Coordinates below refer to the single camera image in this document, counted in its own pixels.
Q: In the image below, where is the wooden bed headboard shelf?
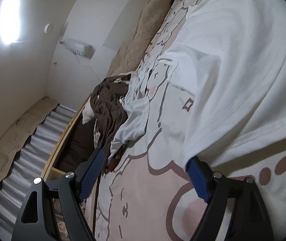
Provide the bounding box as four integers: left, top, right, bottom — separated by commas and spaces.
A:
40, 94, 91, 181

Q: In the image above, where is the beige fleece blanket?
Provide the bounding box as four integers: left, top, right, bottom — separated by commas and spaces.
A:
106, 0, 174, 77

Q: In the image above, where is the grey pleated curtain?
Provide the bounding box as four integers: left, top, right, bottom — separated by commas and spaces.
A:
0, 104, 76, 240

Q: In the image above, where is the dark brown garment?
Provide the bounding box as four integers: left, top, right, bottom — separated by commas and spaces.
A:
90, 74, 131, 174

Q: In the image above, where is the bear print bed sheet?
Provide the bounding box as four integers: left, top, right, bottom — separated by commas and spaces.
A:
95, 0, 286, 240

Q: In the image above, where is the white t-shirt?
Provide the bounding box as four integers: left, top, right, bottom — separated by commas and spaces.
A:
159, 0, 286, 169

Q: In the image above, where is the pale grey t-shirt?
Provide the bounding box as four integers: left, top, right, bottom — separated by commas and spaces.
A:
108, 64, 154, 162

